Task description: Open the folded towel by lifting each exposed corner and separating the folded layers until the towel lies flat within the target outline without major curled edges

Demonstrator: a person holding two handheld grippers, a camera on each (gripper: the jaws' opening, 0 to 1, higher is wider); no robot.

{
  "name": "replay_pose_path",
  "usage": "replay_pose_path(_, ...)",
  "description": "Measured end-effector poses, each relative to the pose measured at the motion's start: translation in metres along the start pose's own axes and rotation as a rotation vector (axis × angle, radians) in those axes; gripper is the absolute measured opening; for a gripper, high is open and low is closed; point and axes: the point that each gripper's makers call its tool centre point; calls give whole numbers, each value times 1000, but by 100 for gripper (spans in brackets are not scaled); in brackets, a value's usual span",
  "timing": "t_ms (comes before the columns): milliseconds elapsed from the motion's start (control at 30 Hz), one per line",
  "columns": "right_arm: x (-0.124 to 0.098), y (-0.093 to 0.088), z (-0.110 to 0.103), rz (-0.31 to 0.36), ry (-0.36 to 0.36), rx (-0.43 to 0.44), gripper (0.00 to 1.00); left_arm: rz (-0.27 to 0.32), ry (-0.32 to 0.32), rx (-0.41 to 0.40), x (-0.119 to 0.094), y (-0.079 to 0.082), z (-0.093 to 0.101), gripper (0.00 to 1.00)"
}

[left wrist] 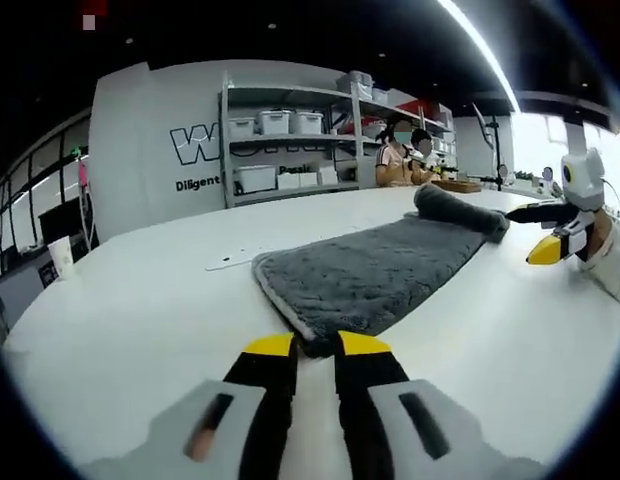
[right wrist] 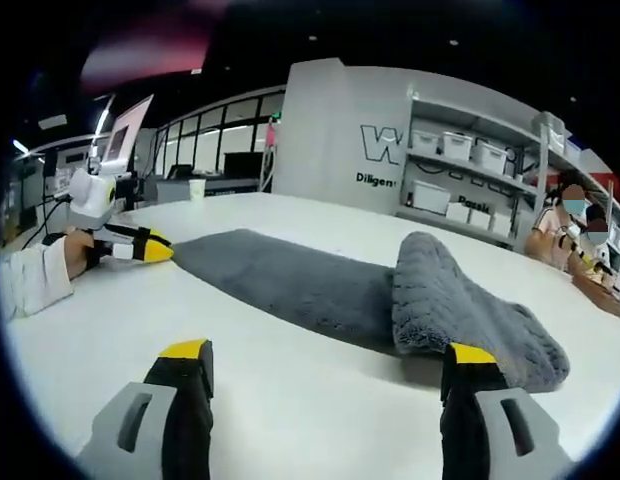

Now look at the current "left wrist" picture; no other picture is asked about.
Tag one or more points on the wooden tray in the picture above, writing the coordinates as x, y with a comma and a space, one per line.
457, 186

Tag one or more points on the pink cloth on stand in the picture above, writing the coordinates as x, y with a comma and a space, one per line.
83, 174

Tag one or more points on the grey towel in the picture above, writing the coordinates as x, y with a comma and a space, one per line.
370, 270

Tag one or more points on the ceiling light strip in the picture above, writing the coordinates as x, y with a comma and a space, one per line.
485, 50

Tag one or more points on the grey bin stack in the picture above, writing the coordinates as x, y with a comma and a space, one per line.
361, 82

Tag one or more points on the white paper cup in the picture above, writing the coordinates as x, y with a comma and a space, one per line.
62, 259

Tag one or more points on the white cardboard box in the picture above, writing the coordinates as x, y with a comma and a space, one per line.
289, 181
328, 176
310, 179

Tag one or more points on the black monitor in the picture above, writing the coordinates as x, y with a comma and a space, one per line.
60, 225

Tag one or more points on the white lidded storage bin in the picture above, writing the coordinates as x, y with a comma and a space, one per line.
307, 123
275, 122
242, 128

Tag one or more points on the large white storage bin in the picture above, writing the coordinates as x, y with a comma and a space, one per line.
255, 180

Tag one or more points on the grey metal shelving rack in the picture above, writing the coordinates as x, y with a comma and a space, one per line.
225, 150

